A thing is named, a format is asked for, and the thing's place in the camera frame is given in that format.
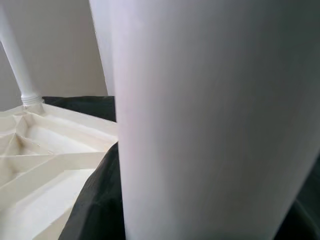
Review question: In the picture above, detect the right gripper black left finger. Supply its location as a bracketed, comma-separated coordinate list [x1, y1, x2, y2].
[57, 141, 126, 240]

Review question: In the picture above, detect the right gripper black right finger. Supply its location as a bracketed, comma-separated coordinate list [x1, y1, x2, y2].
[284, 196, 320, 240]

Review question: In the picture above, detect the white plastic children table top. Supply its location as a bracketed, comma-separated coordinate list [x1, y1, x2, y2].
[0, 102, 119, 240]

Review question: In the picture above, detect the white plastic table leg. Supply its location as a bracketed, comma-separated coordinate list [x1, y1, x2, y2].
[88, 0, 320, 240]
[0, 0, 44, 109]

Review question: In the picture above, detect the black tablecloth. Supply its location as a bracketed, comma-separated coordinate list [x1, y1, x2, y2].
[41, 95, 118, 124]

